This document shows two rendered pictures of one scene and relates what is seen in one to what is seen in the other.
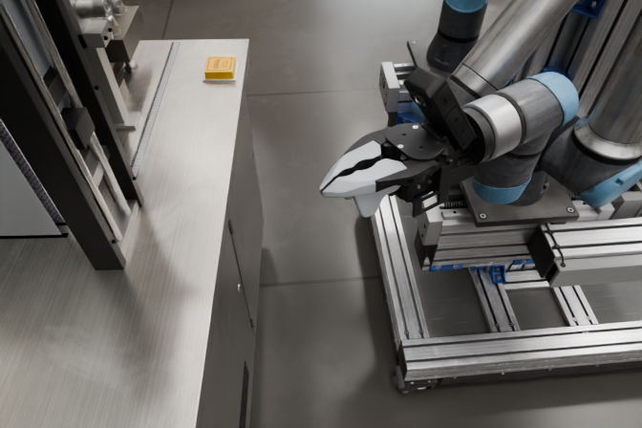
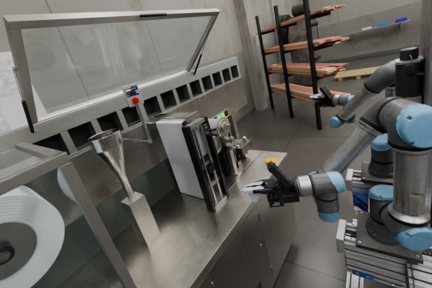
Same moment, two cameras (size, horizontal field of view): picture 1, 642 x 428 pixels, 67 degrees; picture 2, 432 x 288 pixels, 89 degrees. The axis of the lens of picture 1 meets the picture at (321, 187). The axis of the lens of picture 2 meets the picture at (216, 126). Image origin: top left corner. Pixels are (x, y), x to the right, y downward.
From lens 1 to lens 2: 0.55 m
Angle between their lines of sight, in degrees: 46
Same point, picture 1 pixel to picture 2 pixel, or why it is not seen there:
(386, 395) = not seen: outside the picture
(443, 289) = not seen: outside the picture
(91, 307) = (202, 220)
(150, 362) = (207, 240)
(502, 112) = (304, 180)
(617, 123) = (398, 203)
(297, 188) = (321, 224)
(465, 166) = (294, 197)
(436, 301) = not seen: outside the picture
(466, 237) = (360, 255)
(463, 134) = (285, 183)
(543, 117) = (323, 185)
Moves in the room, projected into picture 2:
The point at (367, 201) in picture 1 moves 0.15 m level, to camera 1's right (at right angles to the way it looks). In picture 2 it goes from (252, 196) to (292, 206)
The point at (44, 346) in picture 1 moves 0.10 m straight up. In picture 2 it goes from (188, 225) to (182, 211)
